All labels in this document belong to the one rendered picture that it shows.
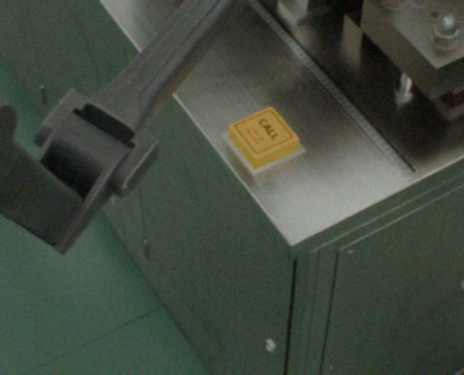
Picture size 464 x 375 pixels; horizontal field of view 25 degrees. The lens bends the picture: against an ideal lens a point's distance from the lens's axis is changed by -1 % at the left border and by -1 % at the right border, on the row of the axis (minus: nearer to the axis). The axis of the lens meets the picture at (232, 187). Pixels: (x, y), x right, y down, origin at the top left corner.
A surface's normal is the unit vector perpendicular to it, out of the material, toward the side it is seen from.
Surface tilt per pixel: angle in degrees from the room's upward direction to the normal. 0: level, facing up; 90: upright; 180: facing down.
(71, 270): 0
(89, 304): 0
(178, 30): 12
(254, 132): 0
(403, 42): 90
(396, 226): 90
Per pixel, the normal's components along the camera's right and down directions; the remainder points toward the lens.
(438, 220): 0.51, 0.68
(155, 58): 0.12, -0.47
